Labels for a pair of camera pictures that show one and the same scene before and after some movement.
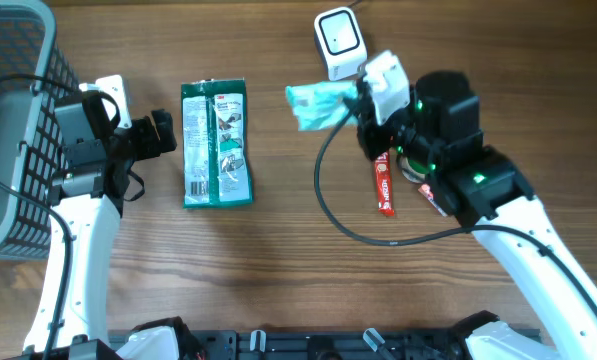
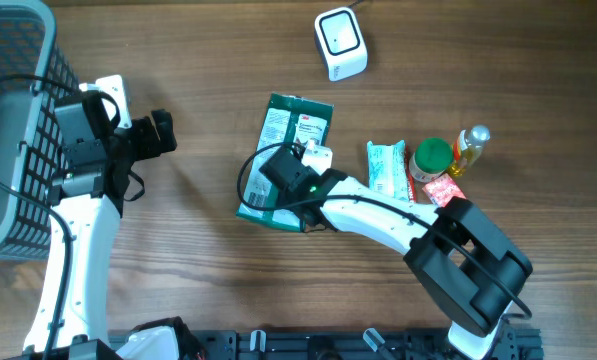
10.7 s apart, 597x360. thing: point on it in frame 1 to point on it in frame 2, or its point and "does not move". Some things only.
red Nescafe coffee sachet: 384,191 to 411,180
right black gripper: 370,129 to 286,199
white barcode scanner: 340,42 does not move
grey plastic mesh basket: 18,126 does not move
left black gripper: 148,144 does not move
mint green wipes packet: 320,106 to 387,169
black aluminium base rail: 434,343 does not move
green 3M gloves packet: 216,169 to 291,120
